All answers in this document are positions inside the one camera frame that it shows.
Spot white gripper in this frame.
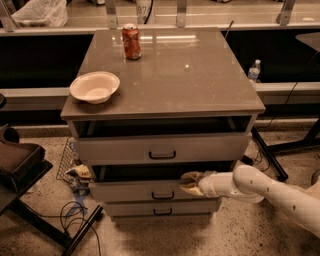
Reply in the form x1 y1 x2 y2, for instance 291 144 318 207
180 171 237 197

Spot grey drawer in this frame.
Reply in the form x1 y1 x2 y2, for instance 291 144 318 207
103 199 221 218
74 133 251 166
89 161 232 203

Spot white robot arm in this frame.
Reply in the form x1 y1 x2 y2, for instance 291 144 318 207
180 164 320 237

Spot grey drawer cabinet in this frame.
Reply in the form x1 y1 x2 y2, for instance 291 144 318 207
60 27 267 221

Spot crumpled snack bag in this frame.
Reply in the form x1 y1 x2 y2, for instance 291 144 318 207
65 164 92 186

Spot clear plastic water bottle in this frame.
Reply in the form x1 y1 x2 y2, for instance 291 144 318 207
248 59 261 83

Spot white paper bowl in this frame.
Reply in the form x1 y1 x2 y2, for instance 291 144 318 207
69 71 120 104

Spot orange soda can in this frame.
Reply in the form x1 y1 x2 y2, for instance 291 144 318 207
122 23 142 60

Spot black chair left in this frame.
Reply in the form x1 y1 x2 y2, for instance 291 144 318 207
0 93 105 256

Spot white plastic bag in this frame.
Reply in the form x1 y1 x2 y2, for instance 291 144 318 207
12 0 68 27

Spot black table leg frame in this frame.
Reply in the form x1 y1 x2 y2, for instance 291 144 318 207
251 127 288 182

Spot wire mesh basket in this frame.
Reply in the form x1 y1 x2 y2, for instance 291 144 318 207
56 137 81 183

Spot black floor cable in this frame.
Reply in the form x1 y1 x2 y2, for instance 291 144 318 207
31 199 102 256

